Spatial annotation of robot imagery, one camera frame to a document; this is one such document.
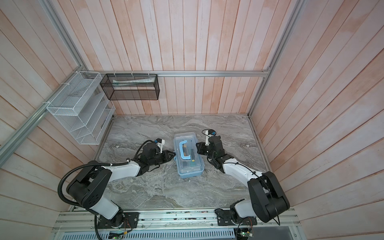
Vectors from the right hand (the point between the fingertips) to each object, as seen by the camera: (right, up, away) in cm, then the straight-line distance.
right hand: (196, 144), depth 88 cm
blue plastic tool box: (-4, -10, -5) cm, 12 cm away
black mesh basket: (-47, +40, +18) cm, 64 cm away
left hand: (-13, -8, 0) cm, 15 cm away
